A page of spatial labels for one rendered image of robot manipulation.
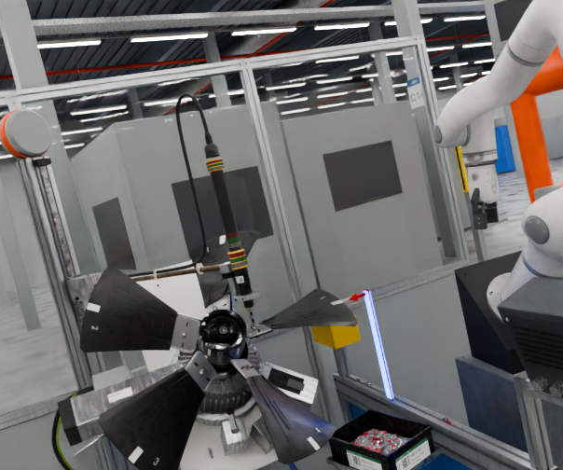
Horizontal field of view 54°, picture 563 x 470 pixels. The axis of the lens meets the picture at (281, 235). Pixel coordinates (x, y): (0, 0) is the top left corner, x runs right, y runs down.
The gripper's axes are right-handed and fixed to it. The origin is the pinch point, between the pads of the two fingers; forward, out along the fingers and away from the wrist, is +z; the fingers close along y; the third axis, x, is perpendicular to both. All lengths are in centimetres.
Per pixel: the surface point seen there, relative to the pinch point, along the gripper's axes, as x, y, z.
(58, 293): 121, -53, 7
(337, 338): 50, -3, 35
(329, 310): 35.2, -26.0, 17.3
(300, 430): 30, -52, 38
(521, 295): -18.9, -41.9, 6.5
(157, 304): 65, -59, 7
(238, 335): 46, -50, 16
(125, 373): 77, -64, 25
